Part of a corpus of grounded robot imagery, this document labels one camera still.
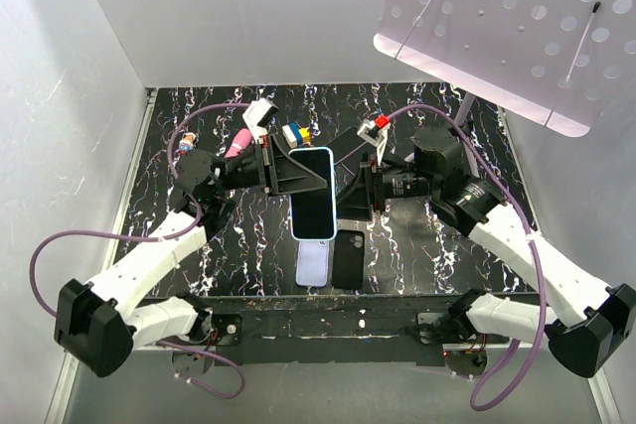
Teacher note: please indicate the small toy figurine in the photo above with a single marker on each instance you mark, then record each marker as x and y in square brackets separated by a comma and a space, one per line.
[187, 142]

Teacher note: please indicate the lilac tripod stand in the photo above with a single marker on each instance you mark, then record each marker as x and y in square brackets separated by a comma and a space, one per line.
[467, 161]

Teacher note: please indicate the black phone case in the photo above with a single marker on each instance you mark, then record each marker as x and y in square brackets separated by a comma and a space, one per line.
[348, 260]

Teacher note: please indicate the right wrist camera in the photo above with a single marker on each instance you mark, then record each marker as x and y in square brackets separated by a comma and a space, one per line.
[375, 132]

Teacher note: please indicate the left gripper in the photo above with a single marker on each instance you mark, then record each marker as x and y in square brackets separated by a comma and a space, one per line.
[281, 174]

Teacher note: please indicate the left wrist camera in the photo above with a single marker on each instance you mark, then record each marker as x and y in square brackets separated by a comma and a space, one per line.
[257, 117]

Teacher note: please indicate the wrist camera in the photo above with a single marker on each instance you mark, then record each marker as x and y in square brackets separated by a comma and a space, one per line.
[375, 132]
[257, 117]

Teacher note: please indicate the lilac phone case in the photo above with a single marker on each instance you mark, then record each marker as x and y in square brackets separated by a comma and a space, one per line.
[312, 263]

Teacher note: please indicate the pink marker pen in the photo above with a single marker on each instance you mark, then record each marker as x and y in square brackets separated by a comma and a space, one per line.
[239, 143]

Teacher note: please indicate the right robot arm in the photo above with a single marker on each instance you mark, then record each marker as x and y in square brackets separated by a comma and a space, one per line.
[585, 320]

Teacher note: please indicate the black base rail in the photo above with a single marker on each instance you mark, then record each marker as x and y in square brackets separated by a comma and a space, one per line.
[329, 328]

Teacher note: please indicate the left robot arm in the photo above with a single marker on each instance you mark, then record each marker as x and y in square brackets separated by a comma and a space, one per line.
[102, 321]

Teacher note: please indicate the perforated lilac board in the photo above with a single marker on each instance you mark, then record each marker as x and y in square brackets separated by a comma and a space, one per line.
[559, 63]

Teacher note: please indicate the coloured building block stack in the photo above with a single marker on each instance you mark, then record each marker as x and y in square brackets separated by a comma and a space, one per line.
[296, 136]

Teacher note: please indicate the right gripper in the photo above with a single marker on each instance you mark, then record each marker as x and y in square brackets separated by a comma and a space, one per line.
[356, 204]

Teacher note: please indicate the black phone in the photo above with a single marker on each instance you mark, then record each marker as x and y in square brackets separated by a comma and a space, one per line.
[348, 148]

